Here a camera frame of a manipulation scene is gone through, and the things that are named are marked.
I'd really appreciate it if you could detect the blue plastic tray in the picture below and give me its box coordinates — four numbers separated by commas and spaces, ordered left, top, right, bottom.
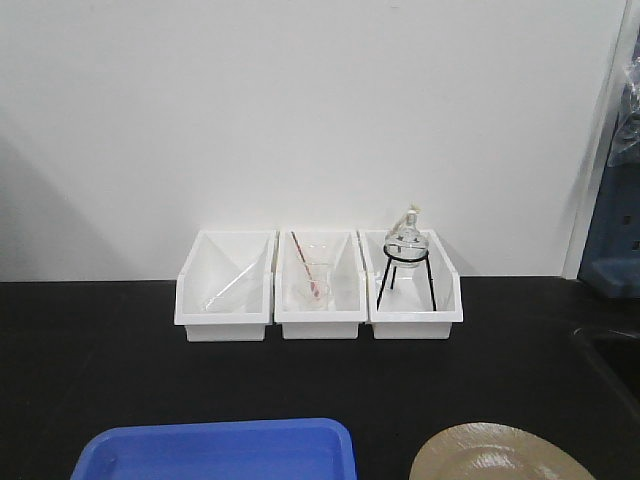
71, 418, 358, 479

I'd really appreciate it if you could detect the beige plate black rim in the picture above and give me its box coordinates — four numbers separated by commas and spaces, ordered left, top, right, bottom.
409, 422, 593, 479

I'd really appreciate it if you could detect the middle white storage bin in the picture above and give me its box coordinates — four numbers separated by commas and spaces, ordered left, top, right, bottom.
274, 229, 367, 340

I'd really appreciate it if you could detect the white storage bin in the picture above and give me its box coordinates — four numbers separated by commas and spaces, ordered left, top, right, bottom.
274, 229, 367, 340
358, 230, 464, 339
174, 230, 277, 342

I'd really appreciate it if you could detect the glass beaker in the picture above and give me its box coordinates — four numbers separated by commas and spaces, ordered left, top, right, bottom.
295, 243, 332, 310

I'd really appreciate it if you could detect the red striped thermometer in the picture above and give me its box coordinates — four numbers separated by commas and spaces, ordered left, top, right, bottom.
290, 231, 320, 299

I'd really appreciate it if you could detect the glass alcohol lamp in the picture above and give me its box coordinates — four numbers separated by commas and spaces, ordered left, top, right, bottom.
384, 205, 429, 269

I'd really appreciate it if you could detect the right white storage bin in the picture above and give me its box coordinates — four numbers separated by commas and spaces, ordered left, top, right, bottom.
358, 230, 464, 339

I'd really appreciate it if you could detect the left white storage bin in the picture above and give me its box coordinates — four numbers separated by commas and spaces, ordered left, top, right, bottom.
174, 230, 277, 342

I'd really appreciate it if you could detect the glass stirring rod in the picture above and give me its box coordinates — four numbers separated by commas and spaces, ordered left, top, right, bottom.
201, 261, 262, 313

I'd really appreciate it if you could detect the blue equipment at right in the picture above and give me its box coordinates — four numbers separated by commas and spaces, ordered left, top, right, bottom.
579, 45, 639, 299

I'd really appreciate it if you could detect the black sink basin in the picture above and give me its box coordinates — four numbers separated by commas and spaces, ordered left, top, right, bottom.
573, 327, 639, 402

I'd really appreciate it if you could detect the black wire tripod stand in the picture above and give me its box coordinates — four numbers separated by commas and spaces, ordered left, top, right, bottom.
376, 245, 437, 311

